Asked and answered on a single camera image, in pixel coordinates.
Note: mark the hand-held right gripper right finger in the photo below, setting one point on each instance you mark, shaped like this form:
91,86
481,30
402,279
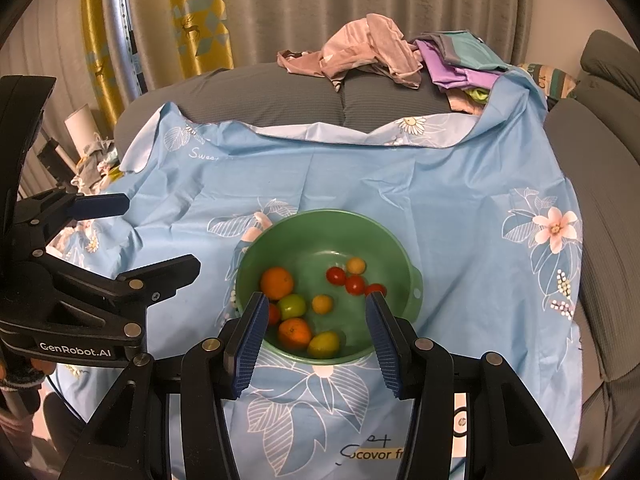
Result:
382,345

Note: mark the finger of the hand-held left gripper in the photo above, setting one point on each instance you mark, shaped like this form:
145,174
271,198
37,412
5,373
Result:
100,205
150,280

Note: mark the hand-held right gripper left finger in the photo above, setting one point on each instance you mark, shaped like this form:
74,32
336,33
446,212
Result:
250,345

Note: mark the red cherry tomato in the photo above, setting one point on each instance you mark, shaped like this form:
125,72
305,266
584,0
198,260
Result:
274,314
375,290
355,285
336,275

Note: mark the green jujube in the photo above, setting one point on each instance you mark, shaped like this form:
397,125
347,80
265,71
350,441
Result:
291,306

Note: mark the yellow-green jujube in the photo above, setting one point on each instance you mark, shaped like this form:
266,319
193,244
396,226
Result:
324,344

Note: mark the small yellow tomato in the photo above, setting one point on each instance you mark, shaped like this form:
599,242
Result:
356,265
322,304

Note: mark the green plastic bowl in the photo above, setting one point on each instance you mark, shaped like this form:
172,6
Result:
320,240

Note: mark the person's left forearm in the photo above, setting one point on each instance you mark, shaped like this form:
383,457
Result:
15,410

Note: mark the person's left hand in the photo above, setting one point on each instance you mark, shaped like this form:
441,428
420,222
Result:
40,365

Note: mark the pile of mixed clothes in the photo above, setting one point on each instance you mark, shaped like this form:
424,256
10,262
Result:
97,165

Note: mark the orange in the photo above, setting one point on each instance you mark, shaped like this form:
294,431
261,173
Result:
276,282
294,333

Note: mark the black stand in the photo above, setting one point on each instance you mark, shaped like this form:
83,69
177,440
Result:
52,152

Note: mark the white paper roll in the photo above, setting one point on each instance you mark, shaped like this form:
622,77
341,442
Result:
80,125

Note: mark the blue floral bed sheet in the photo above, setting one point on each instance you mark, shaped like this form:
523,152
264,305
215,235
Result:
400,185

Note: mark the silver metal hoop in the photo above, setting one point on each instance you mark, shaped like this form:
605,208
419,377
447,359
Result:
115,20

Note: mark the yellow patterned curtain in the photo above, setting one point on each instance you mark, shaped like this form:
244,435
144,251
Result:
200,10

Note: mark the grey sofa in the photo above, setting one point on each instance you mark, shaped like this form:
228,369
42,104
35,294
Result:
300,95

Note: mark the yellow-green cloth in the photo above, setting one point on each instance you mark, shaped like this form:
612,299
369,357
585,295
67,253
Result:
480,94

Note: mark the purple garment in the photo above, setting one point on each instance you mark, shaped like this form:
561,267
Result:
450,67

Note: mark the pink garment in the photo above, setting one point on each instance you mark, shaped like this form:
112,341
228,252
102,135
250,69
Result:
370,45

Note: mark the teal and grey garment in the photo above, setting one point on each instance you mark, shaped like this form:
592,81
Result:
470,47

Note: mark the striped patterned cushion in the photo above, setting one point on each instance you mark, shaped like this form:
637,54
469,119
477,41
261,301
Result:
550,80

